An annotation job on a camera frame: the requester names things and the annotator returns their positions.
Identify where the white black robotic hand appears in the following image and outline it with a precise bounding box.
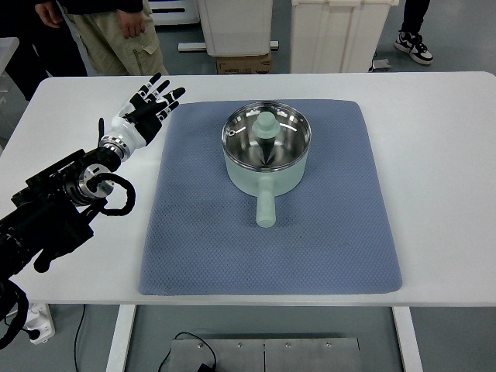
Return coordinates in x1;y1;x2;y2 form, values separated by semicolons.
98;73;186;160

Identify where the green pot with handle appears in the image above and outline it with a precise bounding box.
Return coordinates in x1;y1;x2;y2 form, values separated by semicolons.
221;100;313;229

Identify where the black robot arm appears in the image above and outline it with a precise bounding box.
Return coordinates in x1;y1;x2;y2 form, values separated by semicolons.
1;147;136;348

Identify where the person in beige trousers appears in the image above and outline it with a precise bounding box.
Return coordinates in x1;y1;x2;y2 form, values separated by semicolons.
32;0;168;76

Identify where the glass lid green knob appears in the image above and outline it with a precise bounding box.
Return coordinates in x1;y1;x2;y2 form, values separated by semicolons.
222;102;312;171

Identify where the cardboard box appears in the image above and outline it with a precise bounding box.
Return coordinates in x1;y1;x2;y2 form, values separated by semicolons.
216;53;272;74

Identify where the white plastic bin right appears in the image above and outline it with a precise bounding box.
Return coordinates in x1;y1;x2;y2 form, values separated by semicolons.
290;0;398;74

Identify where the white power strip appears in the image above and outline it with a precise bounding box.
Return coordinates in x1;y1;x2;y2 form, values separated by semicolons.
24;303;55;345

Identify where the blue quilted mat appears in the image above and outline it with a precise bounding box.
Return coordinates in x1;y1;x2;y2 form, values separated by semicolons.
139;99;402;296

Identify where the white table leg left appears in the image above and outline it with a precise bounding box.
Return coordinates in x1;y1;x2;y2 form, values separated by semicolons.
105;305;137;372

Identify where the white table leg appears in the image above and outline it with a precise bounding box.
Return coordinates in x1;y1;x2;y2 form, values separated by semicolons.
105;305;137;372
391;306;423;372

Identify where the black power adapter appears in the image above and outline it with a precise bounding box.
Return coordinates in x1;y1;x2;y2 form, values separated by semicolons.
197;363;216;372

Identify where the black white sneaker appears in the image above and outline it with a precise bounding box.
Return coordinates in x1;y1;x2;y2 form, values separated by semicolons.
394;31;433;66

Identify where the white table leg right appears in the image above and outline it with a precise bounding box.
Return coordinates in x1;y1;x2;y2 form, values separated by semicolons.
391;306;423;372

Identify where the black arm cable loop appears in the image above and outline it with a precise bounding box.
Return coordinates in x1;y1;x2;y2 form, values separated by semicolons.
79;173;137;218

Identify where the black floor cable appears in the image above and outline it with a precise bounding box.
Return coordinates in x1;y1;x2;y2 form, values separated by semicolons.
74;304;220;372

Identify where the metal base plate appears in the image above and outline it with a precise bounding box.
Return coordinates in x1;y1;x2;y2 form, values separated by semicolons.
167;338;363;371

